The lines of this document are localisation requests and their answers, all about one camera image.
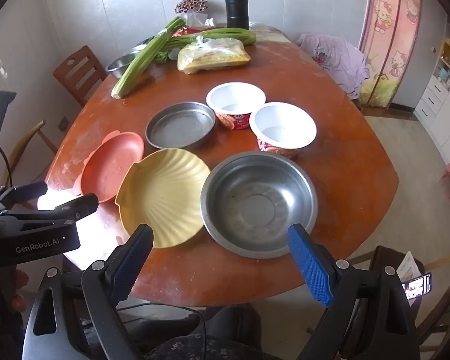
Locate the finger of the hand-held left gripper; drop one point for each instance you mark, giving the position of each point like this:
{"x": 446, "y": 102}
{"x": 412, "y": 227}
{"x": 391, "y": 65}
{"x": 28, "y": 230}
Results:
{"x": 78, "y": 206}
{"x": 30, "y": 191}

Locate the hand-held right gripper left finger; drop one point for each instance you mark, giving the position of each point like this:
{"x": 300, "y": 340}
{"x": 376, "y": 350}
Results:
{"x": 135, "y": 258}

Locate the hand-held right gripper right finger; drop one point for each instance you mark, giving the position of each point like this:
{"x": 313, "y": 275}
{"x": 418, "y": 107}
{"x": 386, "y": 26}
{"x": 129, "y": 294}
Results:
{"x": 311, "y": 266}

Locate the yellow shell-shaped plate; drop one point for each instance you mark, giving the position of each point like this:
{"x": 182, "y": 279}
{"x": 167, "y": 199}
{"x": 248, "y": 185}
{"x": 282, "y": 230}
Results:
{"x": 161, "y": 198}

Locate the large stainless steel bowl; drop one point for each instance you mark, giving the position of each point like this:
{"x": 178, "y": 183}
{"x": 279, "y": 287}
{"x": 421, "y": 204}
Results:
{"x": 255, "y": 202}

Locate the stainless steel plate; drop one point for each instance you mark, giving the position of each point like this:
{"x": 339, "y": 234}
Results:
{"x": 180, "y": 127}

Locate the white and red paper bowl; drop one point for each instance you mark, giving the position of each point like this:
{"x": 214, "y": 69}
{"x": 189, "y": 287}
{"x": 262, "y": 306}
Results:
{"x": 281, "y": 123}
{"x": 234, "y": 99}

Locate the curved-back wooden chair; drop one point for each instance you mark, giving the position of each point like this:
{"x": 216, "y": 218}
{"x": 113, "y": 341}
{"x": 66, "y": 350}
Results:
{"x": 33, "y": 135}

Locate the white paper leaflet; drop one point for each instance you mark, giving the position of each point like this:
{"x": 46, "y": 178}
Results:
{"x": 410, "y": 264}

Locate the smartphone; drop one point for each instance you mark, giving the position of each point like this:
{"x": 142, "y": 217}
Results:
{"x": 418, "y": 285}

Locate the person's dark patterned clothing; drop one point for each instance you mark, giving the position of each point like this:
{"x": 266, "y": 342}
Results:
{"x": 217, "y": 341}

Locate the slatted wooden chair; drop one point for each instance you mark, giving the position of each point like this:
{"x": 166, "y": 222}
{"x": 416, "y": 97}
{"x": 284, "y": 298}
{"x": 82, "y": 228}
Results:
{"x": 78, "y": 78}

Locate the stainless steel basin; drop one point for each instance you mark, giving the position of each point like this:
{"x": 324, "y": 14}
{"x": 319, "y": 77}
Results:
{"x": 120, "y": 65}

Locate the long green celery bunch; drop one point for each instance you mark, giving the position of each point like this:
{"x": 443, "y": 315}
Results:
{"x": 135, "y": 63}

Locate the white foam fruit net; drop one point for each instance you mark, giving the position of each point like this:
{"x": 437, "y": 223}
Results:
{"x": 173, "y": 54}

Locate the yellow plastic food bag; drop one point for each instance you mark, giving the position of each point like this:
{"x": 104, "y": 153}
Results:
{"x": 210, "y": 58}

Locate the white drawer cabinet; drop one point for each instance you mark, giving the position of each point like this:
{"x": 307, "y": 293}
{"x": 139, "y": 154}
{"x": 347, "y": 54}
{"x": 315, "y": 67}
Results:
{"x": 442, "y": 112}

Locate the red packet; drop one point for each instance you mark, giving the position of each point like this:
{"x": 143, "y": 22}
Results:
{"x": 183, "y": 32}

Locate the purple cloth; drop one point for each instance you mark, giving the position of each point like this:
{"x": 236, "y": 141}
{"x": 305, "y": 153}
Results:
{"x": 333, "y": 60}

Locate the tied green celery bunch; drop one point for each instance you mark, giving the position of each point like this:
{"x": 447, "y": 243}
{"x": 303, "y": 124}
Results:
{"x": 228, "y": 35}

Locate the tissue box with straws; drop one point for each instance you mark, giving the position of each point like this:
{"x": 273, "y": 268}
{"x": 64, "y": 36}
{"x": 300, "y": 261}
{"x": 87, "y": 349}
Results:
{"x": 190, "y": 5}

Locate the pink cartoon print wardrobe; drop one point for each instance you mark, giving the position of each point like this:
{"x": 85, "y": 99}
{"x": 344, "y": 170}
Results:
{"x": 390, "y": 37}

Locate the black thermos flask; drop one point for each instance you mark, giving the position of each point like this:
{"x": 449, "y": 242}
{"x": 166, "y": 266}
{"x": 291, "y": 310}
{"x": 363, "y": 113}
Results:
{"x": 237, "y": 7}

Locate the wall socket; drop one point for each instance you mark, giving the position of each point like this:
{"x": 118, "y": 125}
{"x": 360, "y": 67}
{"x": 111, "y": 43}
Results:
{"x": 63, "y": 123}

